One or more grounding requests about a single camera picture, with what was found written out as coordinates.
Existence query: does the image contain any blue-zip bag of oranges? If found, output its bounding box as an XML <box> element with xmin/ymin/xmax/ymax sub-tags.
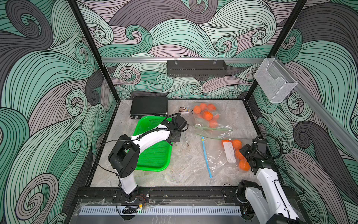
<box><xmin>201</xmin><ymin>137</ymin><xmax>251</xmax><ymax>178</ymax></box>

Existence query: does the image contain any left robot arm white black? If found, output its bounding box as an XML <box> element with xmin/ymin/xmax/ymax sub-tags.
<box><xmin>108</xmin><ymin>113</ymin><xmax>189</xmax><ymax>201</ymax></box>

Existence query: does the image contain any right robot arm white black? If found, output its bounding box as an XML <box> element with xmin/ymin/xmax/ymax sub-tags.
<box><xmin>236</xmin><ymin>133</ymin><xmax>309</xmax><ymax>224</ymax></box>

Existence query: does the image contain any green-zip bag of oranges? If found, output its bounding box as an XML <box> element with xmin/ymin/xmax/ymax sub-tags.
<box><xmin>192</xmin><ymin>102</ymin><xmax>233</xmax><ymax>140</ymax></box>

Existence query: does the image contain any small card box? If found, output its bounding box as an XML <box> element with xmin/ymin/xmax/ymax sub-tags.
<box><xmin>179</xmin><ymin>106</ymin><xmax>191</xmax><ymax>114</ymax></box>

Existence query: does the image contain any green plastic basket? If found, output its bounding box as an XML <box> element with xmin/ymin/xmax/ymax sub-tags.
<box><xmin>133</xmin><ymin>116</ymin><xmax>172</xmax><ymax>172</ymax></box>

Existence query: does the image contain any black hard case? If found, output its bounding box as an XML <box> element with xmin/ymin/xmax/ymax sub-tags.
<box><xmin>130</xmin><ymin>96</ymin><xmax>168</xmax><ymax>119</ymax></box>

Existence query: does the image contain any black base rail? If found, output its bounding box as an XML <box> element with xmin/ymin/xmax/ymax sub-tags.
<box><xmin>75</xmin><ymin>184</ymin><xmax>245</xmax><ymax>205</ymax></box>

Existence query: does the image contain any black wall tray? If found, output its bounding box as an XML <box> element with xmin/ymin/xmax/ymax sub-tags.
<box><xmin>167</xmin><ymin>60</ymin><xmax>227</xmax><ymax>80</ymax></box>

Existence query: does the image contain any clear acrylic wall holder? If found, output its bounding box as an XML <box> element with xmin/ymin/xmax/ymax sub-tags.
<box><xmin>254</xmin><ymin>57</ymin><xmax>297</xmax><ymax>103</ymax></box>

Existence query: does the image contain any aluminium wall rail right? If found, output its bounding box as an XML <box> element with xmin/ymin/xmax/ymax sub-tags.
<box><xmin>270</xmin><ymin>56</ymin><xmax>358</xmax><ymax>160</ymax></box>

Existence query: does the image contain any aluminium wall rail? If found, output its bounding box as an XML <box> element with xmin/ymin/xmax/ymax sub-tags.
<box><xmin>101</xmin><ymin>57</ymin><xmax>264</xmax><ymax>64</ymax></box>
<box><xmin>270</xmin><ymin>56</ymin><xmax>358</xmax><ymax>160</ymax></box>

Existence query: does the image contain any aluminium wall rail back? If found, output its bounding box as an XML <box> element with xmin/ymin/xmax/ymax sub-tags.
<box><xmin>101</xmin><ymin>57</ymin><xmax>264</xmax><ymax>64</ymax></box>

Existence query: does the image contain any white slotted cable duct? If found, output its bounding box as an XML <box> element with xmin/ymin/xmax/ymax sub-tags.
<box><xmin>79</xmin><ymin>205</ymin><xmax>241</xmax><ymax>216</ymax></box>

